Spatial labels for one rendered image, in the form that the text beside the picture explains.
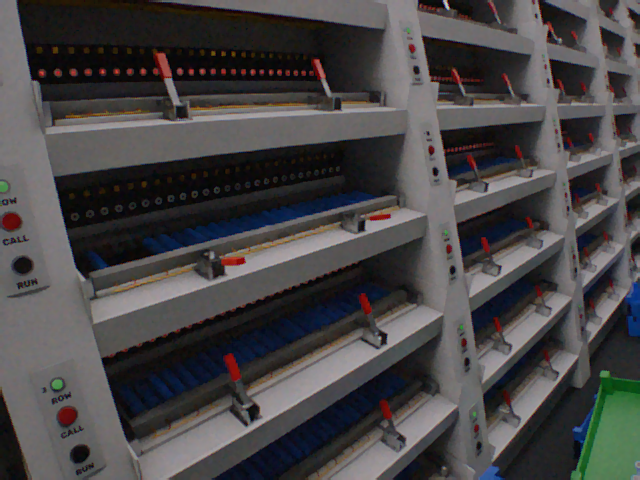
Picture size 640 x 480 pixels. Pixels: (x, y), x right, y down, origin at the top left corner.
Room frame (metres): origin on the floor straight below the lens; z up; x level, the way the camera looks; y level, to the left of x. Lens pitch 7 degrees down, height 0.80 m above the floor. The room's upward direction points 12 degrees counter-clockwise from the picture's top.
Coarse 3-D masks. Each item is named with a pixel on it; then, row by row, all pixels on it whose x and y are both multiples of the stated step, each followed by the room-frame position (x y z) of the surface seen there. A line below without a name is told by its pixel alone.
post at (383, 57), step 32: (320, 32) 0.97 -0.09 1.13; (352, 32) 0.90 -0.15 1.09; (384, 32) 0.84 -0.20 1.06; (416, 32) 0.88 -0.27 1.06; (352, 64) 0.91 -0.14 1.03; (384, 64) 0.85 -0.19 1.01; (416, 96) 0.85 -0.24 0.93; (416, 128) 0.84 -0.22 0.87; (352, 160) 0.95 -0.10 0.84; (384, 160) 0.89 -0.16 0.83; (416, 160) 0.83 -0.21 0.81; (448, 192) 0.89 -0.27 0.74; (384, 256) 0.93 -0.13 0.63; (416, 256) 0.86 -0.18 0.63; (448, 288) 0.85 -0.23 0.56; (448, 320) 0.84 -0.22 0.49; (416, 352) 0.90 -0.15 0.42; (448, 352) 0.83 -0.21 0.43; (480, 384) 0.89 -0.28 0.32; (480, 416) 0.88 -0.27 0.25; (448, 448) 0.86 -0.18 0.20
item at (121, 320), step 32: (256, 192) 0.79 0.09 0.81; (288, 192) 0.84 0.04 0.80; (384, 192) 0.87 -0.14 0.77; (416, 192) 0.84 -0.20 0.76; (96, 224) 0.61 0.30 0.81; (128, 224) 0.64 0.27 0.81; (384, 224) 0.76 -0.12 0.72; (416, 224) 0.81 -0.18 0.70; (256, 256) 0.61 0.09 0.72; (288, 256) 0.62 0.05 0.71; (320, 256) 0.65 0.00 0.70; (352, 256) 0.70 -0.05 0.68; (160, 288) 0.51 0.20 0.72; (192, 288) 0.52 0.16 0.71; (224, 288) 0.54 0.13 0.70; (256, 288) 0.58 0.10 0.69; (96, 320) 0.44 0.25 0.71; (128, 320) 0.46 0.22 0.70; (160, 320) 0.49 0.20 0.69; (192, 320) 0.52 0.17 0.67
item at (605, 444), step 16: (608, 384) 0.99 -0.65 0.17; (624, 384) 0.98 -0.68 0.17; (608, 400) 1.00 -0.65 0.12; (624, 400) 0.98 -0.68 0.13; (592, 416) 0.94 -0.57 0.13; (608, 416) 0.97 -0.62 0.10; (624, 416) 0.94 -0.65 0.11; (592, 432) 0.93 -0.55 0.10; (608, 432) 0.93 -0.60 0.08; (624, 432) 0.91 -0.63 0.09; (592, 448) 0.92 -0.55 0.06; (608, 448) 0.90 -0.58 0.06; (624, 448) 0.88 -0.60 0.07; (592, 464) 0.89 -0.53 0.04; (608, 464) 0.87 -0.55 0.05; (624, 464) 0.85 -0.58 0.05
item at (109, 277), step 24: (312, 216) 0.72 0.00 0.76; (336, 216) 0.74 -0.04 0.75; (216, 240) 0.60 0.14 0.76; (240, 240) 0.62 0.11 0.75; (264, 240) 0.65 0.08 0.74; (288, 240) 0.65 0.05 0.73; (120, 264) 0.52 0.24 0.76; (144, 264) 0.52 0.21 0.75; (168, 264) 0.55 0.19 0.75; (96, 288) 0.49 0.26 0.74
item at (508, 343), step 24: (528, 288) 1.30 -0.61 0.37; (552, 288) 1.31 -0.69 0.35; (480, 312) 1.15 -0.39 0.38; (504, 312) 1.15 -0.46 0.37; (528, 312) 1.19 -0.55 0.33; (552, 312) 1.19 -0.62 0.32; (480, 336) 1.03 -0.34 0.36; (504, 336) 1.07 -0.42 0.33; (528, 336) 1.07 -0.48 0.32; (480, 360) 0.97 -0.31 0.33; (504, 360) 0.97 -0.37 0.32
